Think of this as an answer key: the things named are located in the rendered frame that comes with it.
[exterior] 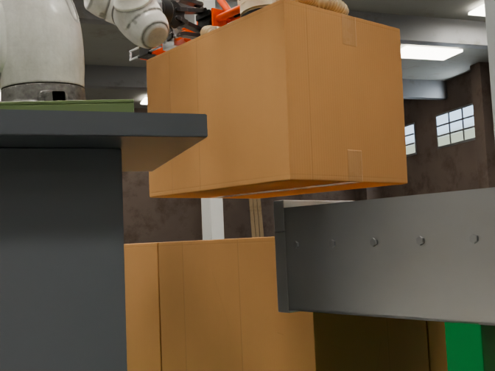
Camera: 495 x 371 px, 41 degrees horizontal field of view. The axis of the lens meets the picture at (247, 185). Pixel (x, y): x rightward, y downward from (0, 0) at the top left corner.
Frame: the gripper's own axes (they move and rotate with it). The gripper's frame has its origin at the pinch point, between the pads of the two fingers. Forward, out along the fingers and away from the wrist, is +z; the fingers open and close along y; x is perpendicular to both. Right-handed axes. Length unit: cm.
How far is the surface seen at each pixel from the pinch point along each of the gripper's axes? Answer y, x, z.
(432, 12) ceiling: -280, -417, 752
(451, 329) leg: 80, 99, -34
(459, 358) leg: 85, 100, -34
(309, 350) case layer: 90, 54, -19
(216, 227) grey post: 54, -243, 183
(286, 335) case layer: 87, 47, -19
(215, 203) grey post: 36, -243, 183
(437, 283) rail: 74, 97, -34
